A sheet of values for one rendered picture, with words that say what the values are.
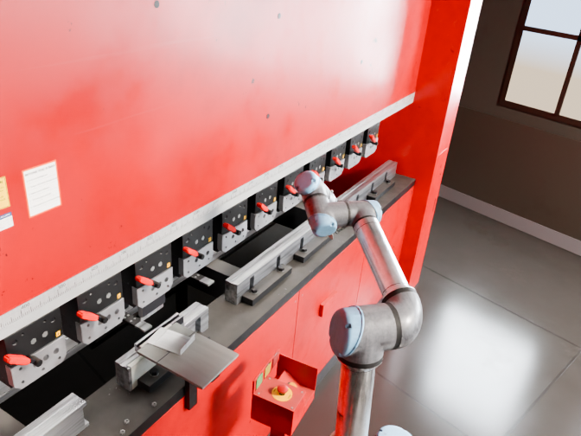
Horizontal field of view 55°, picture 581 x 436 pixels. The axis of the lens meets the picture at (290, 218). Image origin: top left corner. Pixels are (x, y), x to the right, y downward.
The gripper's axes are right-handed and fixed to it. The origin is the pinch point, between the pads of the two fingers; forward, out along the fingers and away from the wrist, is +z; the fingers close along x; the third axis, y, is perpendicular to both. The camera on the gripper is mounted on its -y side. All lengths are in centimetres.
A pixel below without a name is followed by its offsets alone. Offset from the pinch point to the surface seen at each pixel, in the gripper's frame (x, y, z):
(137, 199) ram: -37, -3, -64
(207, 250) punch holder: -42.0, -7.8, -23.0
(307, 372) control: -44, 27, 25
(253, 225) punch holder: -30.0, -22.0, -1.5
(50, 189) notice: -42, 7, -91
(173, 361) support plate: -65, 21, -24
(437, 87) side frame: 75, -105, 99
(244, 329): -54, 6, 11
